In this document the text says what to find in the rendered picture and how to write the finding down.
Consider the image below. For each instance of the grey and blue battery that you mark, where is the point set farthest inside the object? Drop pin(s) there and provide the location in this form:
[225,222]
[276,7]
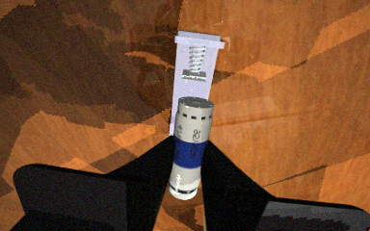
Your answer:
[192,127]

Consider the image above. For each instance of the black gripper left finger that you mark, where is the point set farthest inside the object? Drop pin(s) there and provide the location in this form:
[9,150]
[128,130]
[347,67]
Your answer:
[128,197]

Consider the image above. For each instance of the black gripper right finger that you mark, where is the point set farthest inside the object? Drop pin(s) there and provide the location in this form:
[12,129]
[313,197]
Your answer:
[234,202]

